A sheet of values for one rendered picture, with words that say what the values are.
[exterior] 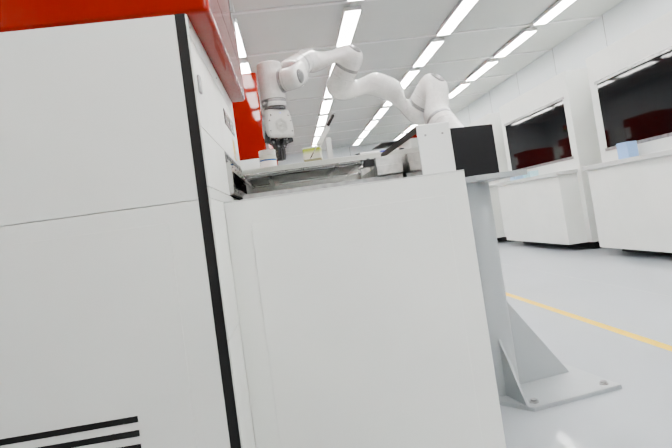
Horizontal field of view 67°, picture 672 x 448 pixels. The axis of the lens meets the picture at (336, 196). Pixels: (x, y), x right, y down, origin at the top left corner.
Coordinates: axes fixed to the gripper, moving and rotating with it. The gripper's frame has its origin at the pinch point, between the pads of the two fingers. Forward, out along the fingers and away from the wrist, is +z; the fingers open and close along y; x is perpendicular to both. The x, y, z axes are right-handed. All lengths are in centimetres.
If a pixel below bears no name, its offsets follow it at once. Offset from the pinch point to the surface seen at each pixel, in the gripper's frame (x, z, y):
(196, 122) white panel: -45, 0, -47
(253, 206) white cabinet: -32.2, 18.1, -29.5
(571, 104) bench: 136, -63, 462
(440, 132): -55, 5, 18
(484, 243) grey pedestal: -28, 41, 64
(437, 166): -53, 14, 16
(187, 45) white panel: -45, -17, -47
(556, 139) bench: 169, -31, 480
